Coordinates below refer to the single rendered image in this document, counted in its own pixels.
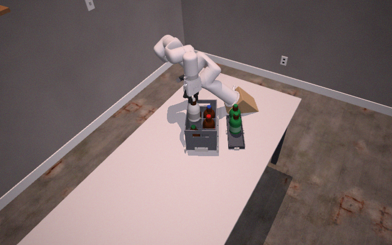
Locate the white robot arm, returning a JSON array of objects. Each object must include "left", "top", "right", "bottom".
[{"left": 154, "top": 35, "right": 239, "bottom": 107}]

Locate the brown bottle with blue cap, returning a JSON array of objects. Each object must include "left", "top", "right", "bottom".
[{"left": 204, "top": 105, "right": 215, "bottom": 118}]

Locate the brown bottle with green cap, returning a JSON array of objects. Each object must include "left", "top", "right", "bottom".
[{"left": 190, "top": 125, "right": 200, "bottom": 137}]

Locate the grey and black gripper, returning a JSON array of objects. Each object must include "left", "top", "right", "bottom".
[{"left": 183, "top": 75, "right": 202, "bottom": 104}]

